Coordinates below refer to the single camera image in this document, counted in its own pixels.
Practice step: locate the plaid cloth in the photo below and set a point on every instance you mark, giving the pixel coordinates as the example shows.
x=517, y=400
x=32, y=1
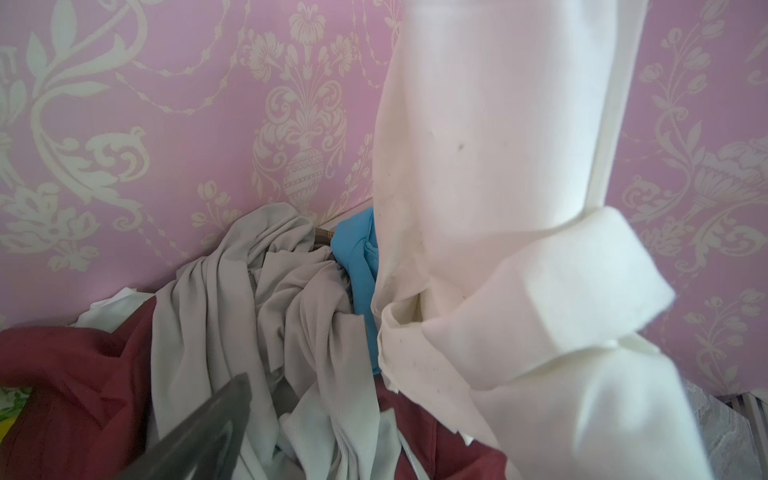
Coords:
x=323, y=237

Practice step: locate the grey cloth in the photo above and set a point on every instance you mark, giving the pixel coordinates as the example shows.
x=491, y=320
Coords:
x=269, y=303

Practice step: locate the white cloth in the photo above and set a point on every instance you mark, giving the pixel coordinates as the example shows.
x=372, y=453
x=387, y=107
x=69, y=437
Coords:
x=511, y=297

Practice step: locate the yellow floral cloth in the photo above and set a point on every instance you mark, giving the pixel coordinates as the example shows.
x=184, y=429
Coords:
x=12, y=402

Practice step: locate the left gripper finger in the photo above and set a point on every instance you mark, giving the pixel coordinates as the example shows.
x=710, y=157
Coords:
x=206, y=445

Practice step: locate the blue cloth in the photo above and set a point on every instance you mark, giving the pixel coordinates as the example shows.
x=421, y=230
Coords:
x=354, y=245

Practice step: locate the maroon cloth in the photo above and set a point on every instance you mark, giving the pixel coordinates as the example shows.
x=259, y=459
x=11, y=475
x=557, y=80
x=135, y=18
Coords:
x=89, y=402

